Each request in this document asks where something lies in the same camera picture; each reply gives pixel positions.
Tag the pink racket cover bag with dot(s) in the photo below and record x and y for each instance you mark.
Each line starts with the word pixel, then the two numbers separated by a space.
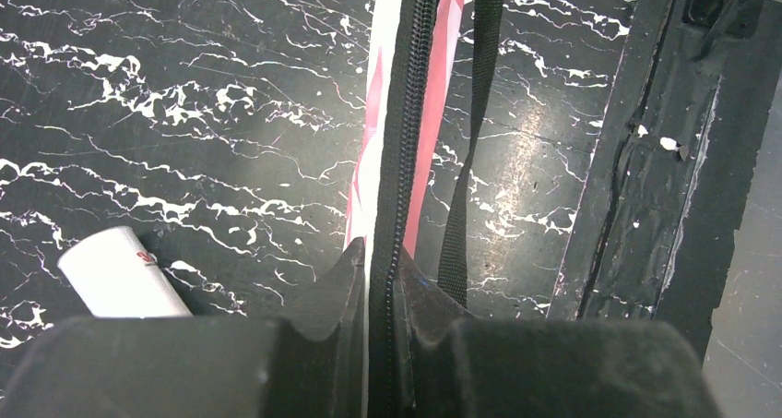
pixel 411 56

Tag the white shuttlecock tube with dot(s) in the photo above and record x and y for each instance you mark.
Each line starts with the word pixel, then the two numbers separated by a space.
pixel 116 277

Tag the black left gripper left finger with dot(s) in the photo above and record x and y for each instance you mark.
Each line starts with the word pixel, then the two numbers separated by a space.
pixel 305 361

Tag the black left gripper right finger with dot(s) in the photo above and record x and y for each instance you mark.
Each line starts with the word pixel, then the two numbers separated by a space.
pixel 452 364

